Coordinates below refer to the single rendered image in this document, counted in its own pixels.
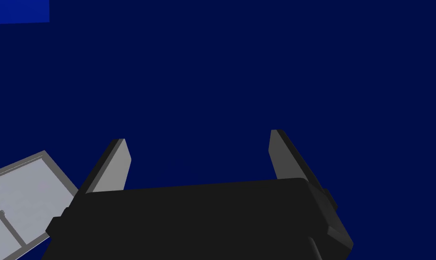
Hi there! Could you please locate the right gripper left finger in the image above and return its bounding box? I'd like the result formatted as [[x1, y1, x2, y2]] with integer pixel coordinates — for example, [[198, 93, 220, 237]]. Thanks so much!
[[79, 138, 132, 195]]

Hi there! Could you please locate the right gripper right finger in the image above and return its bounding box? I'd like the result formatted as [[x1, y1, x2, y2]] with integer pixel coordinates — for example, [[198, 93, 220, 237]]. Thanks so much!
[[268, 129, 324, 190]]

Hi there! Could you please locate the grey framed window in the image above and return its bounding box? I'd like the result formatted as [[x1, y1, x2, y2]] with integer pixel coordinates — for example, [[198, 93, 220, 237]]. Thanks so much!
[[0, 150, 80, 260]]

